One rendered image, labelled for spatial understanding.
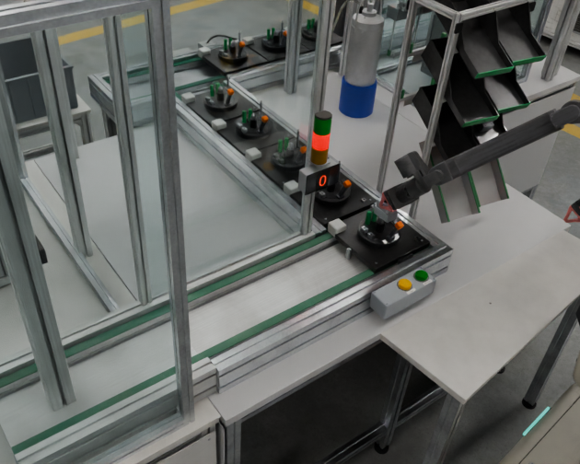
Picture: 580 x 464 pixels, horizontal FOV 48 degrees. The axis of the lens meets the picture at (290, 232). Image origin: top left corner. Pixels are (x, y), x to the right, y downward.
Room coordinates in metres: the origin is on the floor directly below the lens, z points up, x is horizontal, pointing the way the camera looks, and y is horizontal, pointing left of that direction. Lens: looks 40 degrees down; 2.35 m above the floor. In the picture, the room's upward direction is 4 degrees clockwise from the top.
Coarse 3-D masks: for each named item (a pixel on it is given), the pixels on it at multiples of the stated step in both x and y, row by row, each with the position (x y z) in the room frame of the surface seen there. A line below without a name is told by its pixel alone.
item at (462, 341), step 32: (544, 256) 1.73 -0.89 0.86; (576, 256) 1.75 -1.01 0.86; (480, 288) 1.55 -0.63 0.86; (512, 288) 1.56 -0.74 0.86; (544, 288) 1.57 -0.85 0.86; (576, 288) 1.58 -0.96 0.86; (416, 320) 1.38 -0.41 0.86; (448, 320) 1.40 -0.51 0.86; (480, 320) 1.41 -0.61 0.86; (512, 320) 1.42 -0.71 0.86; (544, 320) 1.43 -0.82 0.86; (416, 352) 1.26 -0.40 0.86; (448, 352) 1.27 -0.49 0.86; (480, 352) 1.28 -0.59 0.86; (512, 352) 1.29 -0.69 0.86; (448, 384) 1.15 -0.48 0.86; (480, 384) 1.16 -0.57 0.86
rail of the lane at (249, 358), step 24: (408, 264) 1.53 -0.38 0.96; (432, 264) 1.57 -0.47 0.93; (360, 288) 1.40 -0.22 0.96; (312, 312) 1.29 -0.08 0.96; (336, 312) 1.31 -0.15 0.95; (360, 312) 1.38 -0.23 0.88; (264, 336) 1.19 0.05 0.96; (288, 336) 1.20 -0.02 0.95; (312, 336) 1.26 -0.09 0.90; (216, 360) 1.09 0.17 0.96; (240, 360) 1.10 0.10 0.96; (264, 360) 1.15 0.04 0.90; (216, 384) 1.07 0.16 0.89
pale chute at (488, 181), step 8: (496, 160) 1.93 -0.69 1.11; (480, 168) 1.92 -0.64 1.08; (488, 168) 1.93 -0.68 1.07; (496, 168) 1.92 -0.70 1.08; (472, 176) 1.89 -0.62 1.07; (480, 176) 1.90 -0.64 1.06; (488, 176) 1.91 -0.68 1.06; (496, 176) 1.91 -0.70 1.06; (472, 184) 1.83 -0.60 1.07; (480, 184) 1.88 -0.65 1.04; (488, 184) 1.89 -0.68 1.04; (496, 184) 1.90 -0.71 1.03; (504, 184) 1.87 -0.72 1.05; (480, 192) 1.86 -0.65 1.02; (488, 192) 1.87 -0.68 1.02; (496, 192) 1.88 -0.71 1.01; (504, 192) 1.86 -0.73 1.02; (480, 200) 1.84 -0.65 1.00; (488, 200) 1.85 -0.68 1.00; (496, 200) 1.86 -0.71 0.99
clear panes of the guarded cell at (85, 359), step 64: (0, 64) 0.82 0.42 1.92; (64, 64) 0.88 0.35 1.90; (128, 64) 0.94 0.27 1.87; (0, 128) 0.81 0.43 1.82; (64, 128) 0.87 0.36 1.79; (128, 128) 0.93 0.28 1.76; (0, 192) 0.79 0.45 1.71; (64, 192) 0.85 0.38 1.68; (128, 192) 0.92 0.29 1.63; (0, 256) 0.78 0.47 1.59; (64, 256) 0.84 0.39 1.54; (128, 256) 0.91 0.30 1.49; (0, 320) 0.76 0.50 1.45; (64, 320) 0.82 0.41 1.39; (128, 320) 0.90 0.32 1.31; (0, 384) 0.73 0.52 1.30; (64, 384) 0.80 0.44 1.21; (128, 384) 0.89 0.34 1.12; (0, 448) 0.71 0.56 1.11; (64, 448) 0.78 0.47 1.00
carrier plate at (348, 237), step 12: (360, 216) 1.74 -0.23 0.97; (348, 228) 1.67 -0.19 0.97; (408, 228) 1.69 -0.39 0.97; (348, 240) 1.61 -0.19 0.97; (360, 240) 1.61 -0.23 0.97; (408, 240) 1.63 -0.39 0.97; (420, 240) 1.64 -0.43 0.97; (360, 252) 1.55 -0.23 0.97; (372, 252) 1.56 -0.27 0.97; (384, 252) 1.56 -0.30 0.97; (396, 252) 1.57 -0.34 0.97; (408, 252) 1.57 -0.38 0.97; (372, 264) 1.50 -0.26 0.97; (384, 264) 1.51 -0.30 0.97
